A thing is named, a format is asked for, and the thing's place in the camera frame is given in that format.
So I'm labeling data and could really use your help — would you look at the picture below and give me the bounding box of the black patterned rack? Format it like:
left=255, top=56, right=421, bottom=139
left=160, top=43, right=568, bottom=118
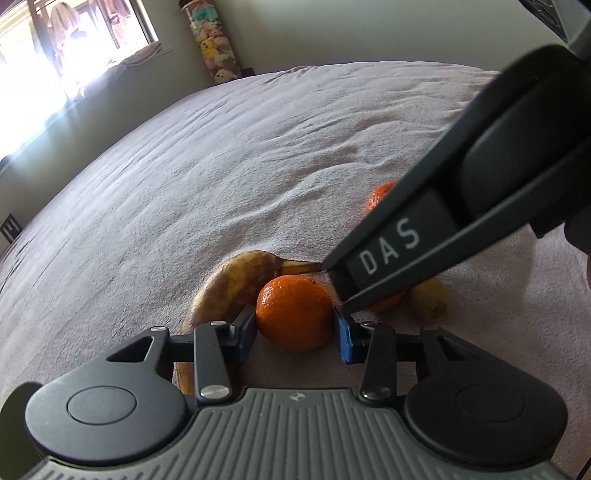
left=0, top=215, right=21, bottom=245

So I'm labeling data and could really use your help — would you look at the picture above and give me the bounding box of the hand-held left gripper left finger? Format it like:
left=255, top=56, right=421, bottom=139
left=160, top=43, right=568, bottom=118
left=106, top=305, right=258, bottom=402

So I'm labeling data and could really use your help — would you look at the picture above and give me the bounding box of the overripe brown-spotted banana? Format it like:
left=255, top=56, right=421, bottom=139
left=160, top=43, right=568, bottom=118
left=174, top=250, right=324, bottom=396

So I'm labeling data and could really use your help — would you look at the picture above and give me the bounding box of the rough-skinned orange mandarin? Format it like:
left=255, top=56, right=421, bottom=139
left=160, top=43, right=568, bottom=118
left=364, top=181, right=399, bottom=215

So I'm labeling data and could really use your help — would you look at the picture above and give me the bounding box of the lilac bed blanket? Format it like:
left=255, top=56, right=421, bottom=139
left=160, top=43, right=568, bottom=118
left=0, top=60, right=591, bottom=416

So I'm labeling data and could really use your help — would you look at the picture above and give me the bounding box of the yellow lemon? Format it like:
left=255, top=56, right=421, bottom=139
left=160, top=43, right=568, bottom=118
left=407, top=276, right=450, bottom=322

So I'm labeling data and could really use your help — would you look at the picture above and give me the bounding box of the window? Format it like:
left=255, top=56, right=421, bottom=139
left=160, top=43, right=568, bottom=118
left=0, top=0, right=162, bottom=176

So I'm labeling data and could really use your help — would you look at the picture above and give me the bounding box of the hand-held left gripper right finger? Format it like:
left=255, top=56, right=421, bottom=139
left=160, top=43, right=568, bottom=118
left=333, top=305, right=485, bottom=401

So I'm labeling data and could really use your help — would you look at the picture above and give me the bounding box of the pale hanging laundry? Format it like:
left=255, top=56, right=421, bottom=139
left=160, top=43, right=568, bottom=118
left=46, top=2, right=88, bottom=51

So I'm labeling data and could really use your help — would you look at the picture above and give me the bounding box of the clear tube of plush toys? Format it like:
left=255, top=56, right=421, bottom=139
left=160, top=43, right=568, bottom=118
left=180, top=0, right=243, bottom=84

